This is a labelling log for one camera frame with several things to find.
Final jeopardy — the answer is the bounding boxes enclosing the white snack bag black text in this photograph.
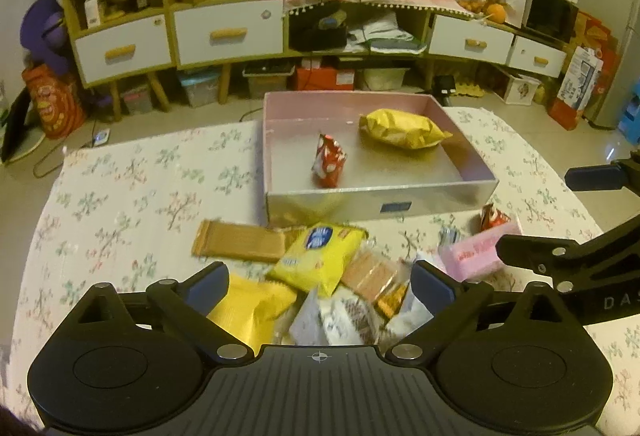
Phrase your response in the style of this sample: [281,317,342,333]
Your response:
[284,289,433,352]

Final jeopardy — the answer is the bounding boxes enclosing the pink snack packet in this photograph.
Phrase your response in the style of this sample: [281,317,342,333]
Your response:
[438,221,522,282]

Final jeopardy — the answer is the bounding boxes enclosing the ribbed yellow snack bag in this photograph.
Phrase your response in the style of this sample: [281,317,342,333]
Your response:
[207,274,297,355]

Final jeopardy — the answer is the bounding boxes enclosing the yellow biscuit packet blue logo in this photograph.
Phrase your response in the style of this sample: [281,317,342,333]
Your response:
[268,223,369,299]

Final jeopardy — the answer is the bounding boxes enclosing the clear cracker packet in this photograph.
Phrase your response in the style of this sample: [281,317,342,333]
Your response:
[341,247,410,319]

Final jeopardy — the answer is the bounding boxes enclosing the floral tablecloth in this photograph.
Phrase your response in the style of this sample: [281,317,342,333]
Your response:
[8,105,640,432]

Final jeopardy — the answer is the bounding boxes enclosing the black microwave oven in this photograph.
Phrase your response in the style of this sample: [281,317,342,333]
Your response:
[504,0,578,43]

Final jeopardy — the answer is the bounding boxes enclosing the blue plastic stool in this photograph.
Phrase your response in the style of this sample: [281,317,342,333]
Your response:
[618,81,640,146]

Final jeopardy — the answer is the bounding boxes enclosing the red storage box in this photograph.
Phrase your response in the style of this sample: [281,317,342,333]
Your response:
[291,58,355,91]

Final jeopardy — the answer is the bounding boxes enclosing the brown wafer packet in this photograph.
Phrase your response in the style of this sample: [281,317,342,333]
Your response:
[191,219,306,264]

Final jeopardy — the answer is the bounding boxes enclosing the crumpled yellow snack bag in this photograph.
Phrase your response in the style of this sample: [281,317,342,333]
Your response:
[359,108,452,150]

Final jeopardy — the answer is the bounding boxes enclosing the pink cardboard box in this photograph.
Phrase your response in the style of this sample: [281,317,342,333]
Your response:
[262,91,498,227]

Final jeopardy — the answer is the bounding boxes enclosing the small red snack packet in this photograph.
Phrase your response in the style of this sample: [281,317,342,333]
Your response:
[311,134,346,188]

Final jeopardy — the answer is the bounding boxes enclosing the purple plush toy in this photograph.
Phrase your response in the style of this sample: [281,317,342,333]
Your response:
[20,0,68,76]

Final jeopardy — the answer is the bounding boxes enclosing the wooden cabinet white drawers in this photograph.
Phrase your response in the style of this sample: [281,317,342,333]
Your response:
[62,0,566,102]

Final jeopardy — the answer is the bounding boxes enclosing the orange patterned bag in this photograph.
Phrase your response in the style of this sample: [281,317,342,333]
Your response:
[22,64,87,139]

